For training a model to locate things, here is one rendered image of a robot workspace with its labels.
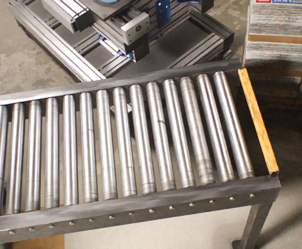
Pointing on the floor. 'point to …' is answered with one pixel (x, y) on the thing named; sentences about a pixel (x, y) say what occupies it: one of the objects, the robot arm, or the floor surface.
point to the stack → (281, 56)
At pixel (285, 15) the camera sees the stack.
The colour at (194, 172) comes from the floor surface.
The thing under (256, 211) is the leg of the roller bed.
